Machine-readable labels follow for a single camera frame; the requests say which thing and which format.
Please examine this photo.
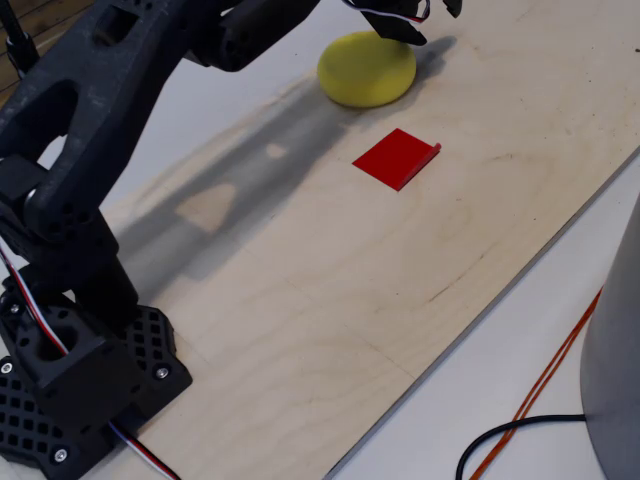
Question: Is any large grey ring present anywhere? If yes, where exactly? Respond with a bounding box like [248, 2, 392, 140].
[579, 192, 640, 480]

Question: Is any yellow round sponge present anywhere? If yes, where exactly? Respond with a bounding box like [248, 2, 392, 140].
[316, 30, 418, 109]

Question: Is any red white black base cable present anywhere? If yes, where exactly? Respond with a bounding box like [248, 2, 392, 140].
[107, 419, 182, 480]

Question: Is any light plywood board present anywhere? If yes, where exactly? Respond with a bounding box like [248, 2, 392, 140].
[97, 0, 640, 480]

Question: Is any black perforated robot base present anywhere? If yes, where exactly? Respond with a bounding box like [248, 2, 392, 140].
[0, 287, 194, 480]

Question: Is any red white black gripper cable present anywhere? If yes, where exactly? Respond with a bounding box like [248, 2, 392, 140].
[342, 0, 432, 23]

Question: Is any red square plate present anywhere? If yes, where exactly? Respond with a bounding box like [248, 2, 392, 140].
[351, 127, 443, 193]

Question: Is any thin orange wire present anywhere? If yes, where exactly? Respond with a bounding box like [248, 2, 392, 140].
[479, 294, 604, 480]
[468, 287, 604, 480]

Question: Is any thin black cable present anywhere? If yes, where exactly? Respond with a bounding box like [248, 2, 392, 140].
[455, 413, 587, 480]

